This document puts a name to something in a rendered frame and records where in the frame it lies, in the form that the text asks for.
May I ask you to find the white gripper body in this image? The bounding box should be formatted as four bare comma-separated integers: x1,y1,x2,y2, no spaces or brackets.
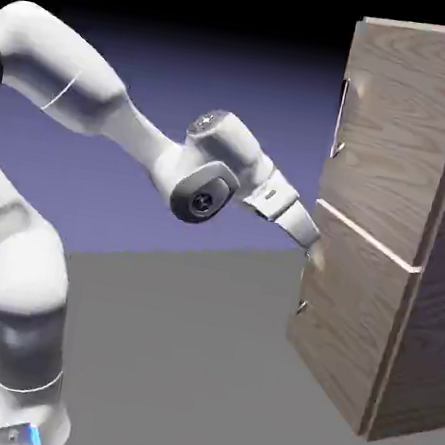
271,196,327,252

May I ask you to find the short wooden cabinet door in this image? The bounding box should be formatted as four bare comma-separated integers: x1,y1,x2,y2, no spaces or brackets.
270,197,431,440

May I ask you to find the tall wooden cabinet door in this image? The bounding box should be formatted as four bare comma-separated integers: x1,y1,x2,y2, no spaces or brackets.
307,16,445,272

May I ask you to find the wooden cabinet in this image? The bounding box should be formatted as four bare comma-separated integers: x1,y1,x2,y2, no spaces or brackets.
269,6,445,445

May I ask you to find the short metal door handle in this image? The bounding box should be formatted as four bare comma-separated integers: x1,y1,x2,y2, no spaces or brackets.
294,248,318,317

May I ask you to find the long metal door handle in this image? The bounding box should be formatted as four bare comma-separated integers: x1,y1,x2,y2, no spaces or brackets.
328,77,356,161

